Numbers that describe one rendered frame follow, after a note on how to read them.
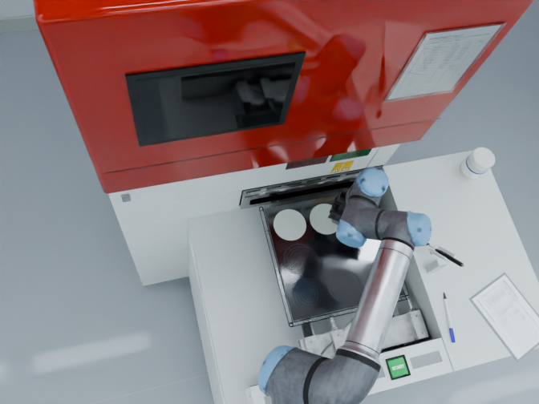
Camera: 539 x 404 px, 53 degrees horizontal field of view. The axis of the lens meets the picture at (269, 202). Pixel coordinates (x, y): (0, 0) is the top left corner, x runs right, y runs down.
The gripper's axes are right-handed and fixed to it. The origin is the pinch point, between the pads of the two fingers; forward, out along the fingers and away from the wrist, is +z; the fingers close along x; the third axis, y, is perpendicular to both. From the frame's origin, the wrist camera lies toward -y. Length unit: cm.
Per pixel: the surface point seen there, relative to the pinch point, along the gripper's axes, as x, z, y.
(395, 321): 20.6, 3.1, -23.5
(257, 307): 32.0, 8.5, 15.2
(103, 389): 74, 89, 59
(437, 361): 28.3, -4.7, -35.5
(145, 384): 66, 89, 44
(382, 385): 40.3, -5.6, -23.1
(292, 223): 5.8, 1.5, 15.6
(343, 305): 22.8, 1.0, -7.2
